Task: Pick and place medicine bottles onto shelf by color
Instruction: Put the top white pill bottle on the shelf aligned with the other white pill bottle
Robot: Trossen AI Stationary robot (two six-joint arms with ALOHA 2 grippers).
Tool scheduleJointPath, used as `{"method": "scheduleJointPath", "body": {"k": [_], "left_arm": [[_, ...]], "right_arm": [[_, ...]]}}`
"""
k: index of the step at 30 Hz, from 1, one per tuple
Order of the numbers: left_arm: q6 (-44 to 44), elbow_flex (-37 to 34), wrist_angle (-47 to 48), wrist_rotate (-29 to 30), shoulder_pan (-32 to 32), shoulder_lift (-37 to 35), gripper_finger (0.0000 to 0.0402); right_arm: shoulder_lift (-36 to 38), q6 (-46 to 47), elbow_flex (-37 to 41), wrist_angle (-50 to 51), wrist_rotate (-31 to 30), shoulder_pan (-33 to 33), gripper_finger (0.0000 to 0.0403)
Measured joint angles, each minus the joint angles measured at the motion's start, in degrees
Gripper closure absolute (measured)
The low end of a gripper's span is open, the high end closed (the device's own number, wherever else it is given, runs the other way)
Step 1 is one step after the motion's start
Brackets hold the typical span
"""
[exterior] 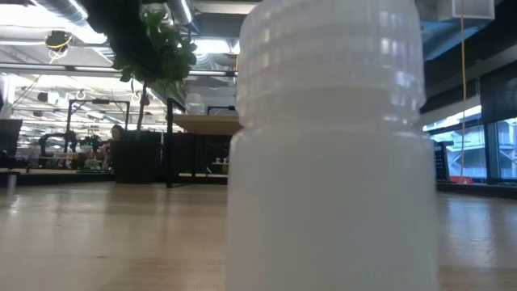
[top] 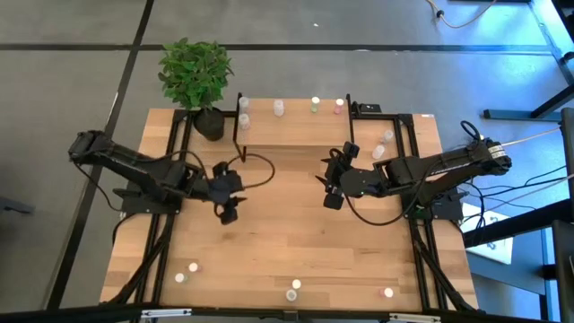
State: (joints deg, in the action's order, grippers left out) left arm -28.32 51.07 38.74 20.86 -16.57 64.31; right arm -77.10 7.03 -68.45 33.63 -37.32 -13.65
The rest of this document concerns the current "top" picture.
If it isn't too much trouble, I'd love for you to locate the dark furniture foot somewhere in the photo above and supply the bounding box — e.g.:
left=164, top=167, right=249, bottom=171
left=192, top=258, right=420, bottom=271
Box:
left=0, top=196, right=36, bottom=216

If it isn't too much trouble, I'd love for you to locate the small black box device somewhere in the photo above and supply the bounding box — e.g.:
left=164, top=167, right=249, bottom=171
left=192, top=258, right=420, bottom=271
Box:
left=351, top=100, right=383, bottom=115

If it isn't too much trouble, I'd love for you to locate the wooden shelf with black legs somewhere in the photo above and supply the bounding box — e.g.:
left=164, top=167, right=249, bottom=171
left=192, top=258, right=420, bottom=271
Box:
left=231, top=92, right=355, bottom=165

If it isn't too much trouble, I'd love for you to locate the black crossbeam with silver brackets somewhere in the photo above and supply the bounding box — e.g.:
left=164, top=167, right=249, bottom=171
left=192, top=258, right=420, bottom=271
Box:
left=0, top=303, right=574, bottom=323

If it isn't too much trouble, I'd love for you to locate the beige power cable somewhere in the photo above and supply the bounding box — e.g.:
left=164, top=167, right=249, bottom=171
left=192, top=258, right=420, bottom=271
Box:
left=501, top=127, right=562, bottom=147

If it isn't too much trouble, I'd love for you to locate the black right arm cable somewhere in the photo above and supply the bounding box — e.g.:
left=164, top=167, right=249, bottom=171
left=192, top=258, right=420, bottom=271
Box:
left=344, top=119, right=482, bottom=226

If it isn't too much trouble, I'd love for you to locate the black metal bar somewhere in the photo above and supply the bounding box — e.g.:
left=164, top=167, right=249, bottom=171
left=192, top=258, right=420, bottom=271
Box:
left=463, top=196, right=574, bottom=249

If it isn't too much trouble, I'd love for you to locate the white printed sheet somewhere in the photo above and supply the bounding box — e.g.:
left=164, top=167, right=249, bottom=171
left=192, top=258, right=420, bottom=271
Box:
left=460, top=202, right=515, bottom=266

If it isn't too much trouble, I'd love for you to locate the grey furniture panel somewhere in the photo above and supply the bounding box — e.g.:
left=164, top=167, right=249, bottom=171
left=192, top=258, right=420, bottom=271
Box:
left=560, top=106, right=574, bottom=196

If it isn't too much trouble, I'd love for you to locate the black metal floor stand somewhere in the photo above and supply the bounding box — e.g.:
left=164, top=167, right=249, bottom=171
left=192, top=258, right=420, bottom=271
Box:
left=483, top=83, right=574, bottom=121

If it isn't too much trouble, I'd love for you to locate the green plant in black pot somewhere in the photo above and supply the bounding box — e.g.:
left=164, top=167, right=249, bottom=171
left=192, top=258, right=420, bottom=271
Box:
left=156, top=37, right=236, bottom=143

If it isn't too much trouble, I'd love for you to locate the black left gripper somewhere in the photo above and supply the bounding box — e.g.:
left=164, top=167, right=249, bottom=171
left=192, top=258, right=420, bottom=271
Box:
left=208, top=161, right=248, bottom=226

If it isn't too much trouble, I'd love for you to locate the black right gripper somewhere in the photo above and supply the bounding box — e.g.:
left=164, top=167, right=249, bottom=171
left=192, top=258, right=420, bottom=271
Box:
left=315, top=141, right=362, bottom=211

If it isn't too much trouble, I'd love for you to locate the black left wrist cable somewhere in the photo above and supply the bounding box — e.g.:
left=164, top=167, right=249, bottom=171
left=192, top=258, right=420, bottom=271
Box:
left=225, top=153, right=276, bottom=189

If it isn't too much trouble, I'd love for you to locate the beige floor cable black plug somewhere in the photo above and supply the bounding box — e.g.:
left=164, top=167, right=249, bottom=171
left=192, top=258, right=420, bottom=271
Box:
left=424, top=0, right=499, bottom=30

